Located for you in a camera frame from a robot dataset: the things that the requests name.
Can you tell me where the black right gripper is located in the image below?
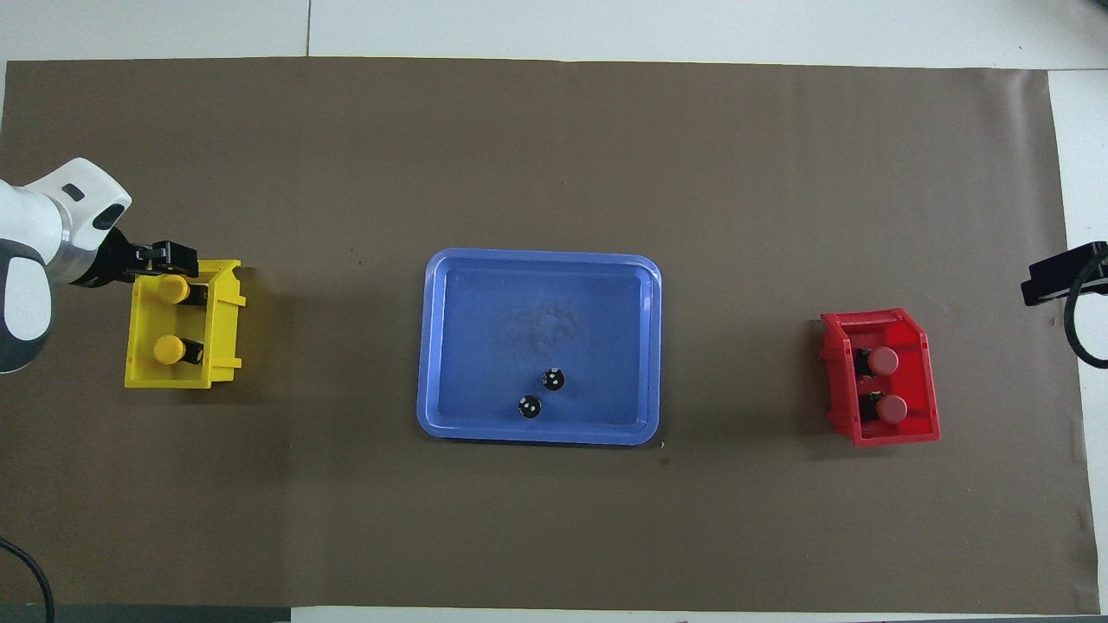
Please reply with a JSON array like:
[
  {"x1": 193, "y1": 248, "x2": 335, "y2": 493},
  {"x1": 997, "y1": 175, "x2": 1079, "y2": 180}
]
[{"x1": 1021, "y1": 242, "x2": 1108, "y2": 306}]

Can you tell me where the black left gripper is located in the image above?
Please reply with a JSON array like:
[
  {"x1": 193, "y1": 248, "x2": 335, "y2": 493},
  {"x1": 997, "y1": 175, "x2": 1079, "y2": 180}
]
[{"x1": 92, "y1": 228, "x2": 201, "y2": 286}]

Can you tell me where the yellow push button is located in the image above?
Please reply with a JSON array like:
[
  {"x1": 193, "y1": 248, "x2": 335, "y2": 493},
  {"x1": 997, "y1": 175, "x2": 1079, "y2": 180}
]
[
  {"x1": 152, "y1": 334, "x2": 205, "y2": 366},
  {"x1": 158, "y1": 274, "x2": 209, "y2": 307}
]

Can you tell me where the red push button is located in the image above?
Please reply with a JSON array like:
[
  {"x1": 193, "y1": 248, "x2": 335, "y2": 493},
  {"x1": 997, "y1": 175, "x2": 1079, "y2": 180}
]
[
  {"x1": 854, "y1": 345, "x2": 900, "y2": 379},
  {"x1": 857, "y1": 392, "x2": 909, "y2": 425}
]

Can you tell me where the yellow plastic storage bin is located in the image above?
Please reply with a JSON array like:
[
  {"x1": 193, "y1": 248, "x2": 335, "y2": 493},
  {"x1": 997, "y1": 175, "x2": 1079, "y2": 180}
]
[{"x1": 124, "y1": 259, "x2": 248, "y2": 389}]

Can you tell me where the red plastic storage bin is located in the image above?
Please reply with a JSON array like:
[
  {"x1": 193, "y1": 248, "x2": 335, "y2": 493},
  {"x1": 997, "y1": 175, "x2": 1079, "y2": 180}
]
[{"x1": 819, "y1": 308, "x2": 942, "y2": 448}]

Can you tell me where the brown paper table mat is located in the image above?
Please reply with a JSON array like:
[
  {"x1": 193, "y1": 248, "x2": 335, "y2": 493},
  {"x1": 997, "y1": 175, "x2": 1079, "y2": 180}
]
[{"x1": 0, "y1": 57, "x2": 1100, "y2": 615}]

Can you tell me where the blue plastic tray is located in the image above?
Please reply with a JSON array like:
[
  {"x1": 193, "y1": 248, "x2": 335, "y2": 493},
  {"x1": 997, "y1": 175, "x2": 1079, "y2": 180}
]
[{"x1": 416, "y1": 248, "x2": 664, "y2": 447}]

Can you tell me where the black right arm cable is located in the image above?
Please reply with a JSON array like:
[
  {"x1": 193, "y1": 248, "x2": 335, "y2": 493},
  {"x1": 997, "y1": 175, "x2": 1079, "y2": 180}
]
[{"x1": 1063, "y1": 255, "x2": 1108, "y2": 370}]

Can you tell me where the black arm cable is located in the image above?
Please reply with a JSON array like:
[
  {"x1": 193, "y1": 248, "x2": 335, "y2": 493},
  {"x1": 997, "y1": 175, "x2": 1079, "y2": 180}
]
[
  {"x1": 1063, "y1": 255, "x2": 1108, "y2": 370},
  {"x1": 0, "y1": 536, "x2": 55, "y2": 623}
]

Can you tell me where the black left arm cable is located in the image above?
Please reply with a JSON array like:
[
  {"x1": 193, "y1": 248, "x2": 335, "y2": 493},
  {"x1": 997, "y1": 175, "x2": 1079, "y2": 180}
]
[{"x1": 0, "y1": 536, "x2": 55, "y2": 623}]

